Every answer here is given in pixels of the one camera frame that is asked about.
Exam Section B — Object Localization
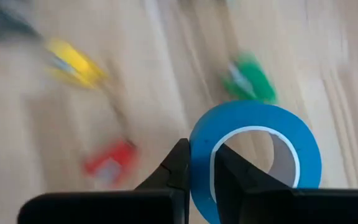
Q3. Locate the red mini stapler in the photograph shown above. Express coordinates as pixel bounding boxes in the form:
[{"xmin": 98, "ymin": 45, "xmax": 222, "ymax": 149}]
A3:
[{"xmin": 82, "ymin": 139, "xmax": 139, "ymax": 189}]

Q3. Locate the black staple remover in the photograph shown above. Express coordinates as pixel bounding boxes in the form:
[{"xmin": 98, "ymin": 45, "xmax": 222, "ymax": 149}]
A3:
[{"xmin": 0, "ymin": 4, "xmax": 43, "ymax": 44}]

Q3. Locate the yellow mini stapler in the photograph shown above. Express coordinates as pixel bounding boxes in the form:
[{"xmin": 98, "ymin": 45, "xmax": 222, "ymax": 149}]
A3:
[{"xmin": 44, "ymin": 37, "xmax": 108, "ymax": 90}]

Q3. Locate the light blue tape roll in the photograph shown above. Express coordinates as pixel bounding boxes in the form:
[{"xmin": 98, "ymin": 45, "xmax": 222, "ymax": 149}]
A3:
[{"xmin": 188, "ymin": 100, "xmax": 323, "ymax": 224}]

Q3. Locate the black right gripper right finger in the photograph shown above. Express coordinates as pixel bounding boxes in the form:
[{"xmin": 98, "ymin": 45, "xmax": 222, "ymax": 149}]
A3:
[{"xmin": 213, "ymin": 143, "xmax": 358, "ymax": 224}]

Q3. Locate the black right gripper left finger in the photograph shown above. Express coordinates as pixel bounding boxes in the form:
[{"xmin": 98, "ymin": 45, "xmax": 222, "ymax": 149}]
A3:
[{"xmin": 17, "ymin": 138, "xmax": 192, "ymax": 224}]

